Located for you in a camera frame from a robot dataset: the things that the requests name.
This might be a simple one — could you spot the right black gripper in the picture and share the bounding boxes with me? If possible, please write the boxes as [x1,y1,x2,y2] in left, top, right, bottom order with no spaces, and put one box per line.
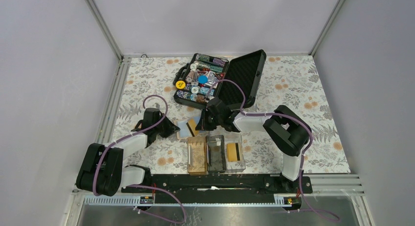
[196,108,223,131]

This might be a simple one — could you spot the gold card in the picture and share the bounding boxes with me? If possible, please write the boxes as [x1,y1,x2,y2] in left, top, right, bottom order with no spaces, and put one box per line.
[186,118,199,136]

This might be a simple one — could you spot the light blue card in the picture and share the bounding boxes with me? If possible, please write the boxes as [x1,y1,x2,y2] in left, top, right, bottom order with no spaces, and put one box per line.
[177,120,192,139]

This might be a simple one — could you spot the gold magnetic stripe cards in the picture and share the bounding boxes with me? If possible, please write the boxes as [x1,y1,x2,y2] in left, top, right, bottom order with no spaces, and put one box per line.
[227,143,242,162]

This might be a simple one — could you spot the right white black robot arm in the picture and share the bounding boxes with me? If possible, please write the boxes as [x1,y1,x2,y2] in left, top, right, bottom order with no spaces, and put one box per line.
[196,98,313,193]

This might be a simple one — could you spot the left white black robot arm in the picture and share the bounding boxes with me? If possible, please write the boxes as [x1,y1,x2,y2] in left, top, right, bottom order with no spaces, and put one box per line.
[75,108,180,196]

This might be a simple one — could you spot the amber transparent card holder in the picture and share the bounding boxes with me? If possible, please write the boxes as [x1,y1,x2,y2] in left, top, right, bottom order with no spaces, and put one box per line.
[187,136,208,176]

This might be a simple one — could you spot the smoky black card holder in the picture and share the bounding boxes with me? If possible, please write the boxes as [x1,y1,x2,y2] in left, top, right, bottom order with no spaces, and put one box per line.
[206,135,226,174]

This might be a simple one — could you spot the blue playing card deck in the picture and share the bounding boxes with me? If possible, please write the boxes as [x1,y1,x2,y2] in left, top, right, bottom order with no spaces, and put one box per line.
[205,71,219,87]

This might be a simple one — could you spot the clear transparent card holder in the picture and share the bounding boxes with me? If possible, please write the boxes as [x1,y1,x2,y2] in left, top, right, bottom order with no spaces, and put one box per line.
[224,133,246,174]

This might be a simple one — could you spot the yellow round poker chip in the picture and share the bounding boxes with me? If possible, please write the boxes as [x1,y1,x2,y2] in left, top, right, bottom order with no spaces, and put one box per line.
[175,80,186,90]

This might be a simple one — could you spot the blue round poker chip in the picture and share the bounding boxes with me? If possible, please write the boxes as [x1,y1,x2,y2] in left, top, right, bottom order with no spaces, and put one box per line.
[198,75,208,84]

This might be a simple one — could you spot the black poker chip case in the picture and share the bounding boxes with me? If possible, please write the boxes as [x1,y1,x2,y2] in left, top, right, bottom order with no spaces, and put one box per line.
[173,49,266,110]

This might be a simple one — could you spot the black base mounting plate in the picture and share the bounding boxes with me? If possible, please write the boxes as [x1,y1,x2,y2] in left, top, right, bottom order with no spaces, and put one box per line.
[121,174,313,204]

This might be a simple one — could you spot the floral patterned table mat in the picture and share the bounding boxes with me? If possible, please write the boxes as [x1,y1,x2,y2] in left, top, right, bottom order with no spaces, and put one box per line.
[112,56,350,174]

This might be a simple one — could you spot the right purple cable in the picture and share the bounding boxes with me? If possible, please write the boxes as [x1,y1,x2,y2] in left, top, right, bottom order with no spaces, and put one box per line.
[206,78,315,199]

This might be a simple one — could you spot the purple cable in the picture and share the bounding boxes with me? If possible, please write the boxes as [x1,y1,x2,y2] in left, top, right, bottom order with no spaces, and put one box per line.
[206,78,315,199]
[92,94,169,197]

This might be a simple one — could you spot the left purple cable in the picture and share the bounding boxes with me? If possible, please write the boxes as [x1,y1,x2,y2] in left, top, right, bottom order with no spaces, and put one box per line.
[92,94,169,197]

